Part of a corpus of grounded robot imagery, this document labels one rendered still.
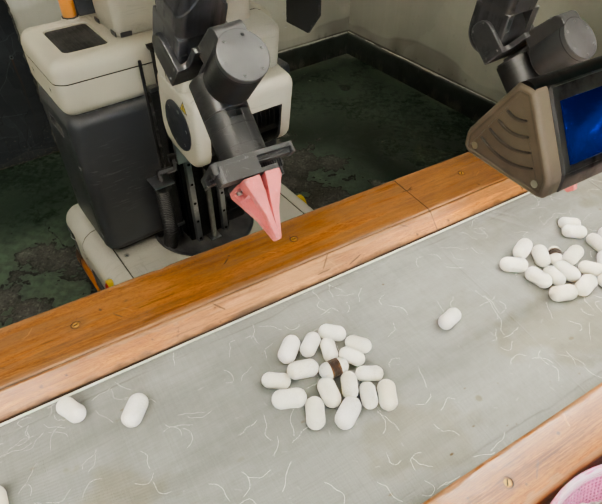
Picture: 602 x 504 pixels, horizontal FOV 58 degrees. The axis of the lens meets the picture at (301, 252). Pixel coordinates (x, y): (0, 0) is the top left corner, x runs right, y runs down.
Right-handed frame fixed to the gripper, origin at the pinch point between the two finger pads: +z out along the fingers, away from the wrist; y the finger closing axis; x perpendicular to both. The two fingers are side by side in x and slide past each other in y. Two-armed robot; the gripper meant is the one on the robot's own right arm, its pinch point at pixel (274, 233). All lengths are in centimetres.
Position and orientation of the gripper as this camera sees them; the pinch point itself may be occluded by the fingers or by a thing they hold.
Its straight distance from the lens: 63.1
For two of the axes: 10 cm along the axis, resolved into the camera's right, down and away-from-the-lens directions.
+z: 3.8, 9.3, -0.2
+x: -3.5, 1.7, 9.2
